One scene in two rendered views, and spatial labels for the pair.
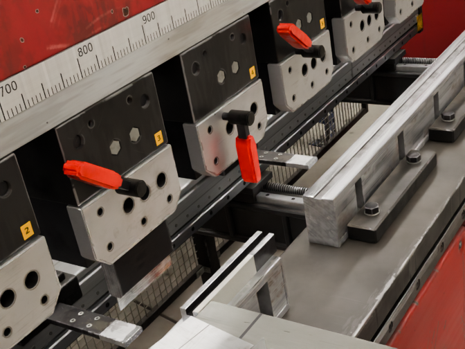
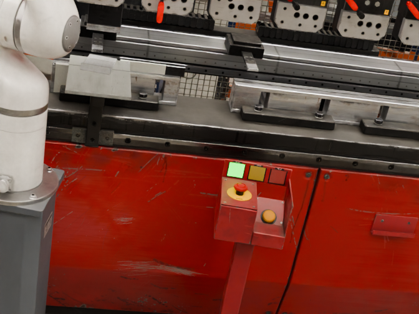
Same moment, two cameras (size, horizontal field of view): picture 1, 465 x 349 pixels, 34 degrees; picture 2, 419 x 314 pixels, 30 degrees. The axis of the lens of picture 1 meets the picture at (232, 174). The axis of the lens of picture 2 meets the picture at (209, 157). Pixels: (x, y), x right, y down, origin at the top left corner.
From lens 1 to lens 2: 1.78 m
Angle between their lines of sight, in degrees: 37
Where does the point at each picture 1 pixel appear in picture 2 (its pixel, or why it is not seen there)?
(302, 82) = (226, 10)
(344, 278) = (208, 115)
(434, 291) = not seen: hidden behind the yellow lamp
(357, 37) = (288, 17)
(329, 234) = (231, 103)
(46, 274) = not seen: outside the picture
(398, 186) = (288, 114)
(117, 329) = (97, 47)
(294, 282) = (194, 104)
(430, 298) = not seen: hidden behind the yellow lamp
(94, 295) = (131, 52)
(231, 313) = (125, 66)
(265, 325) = (123, 73)
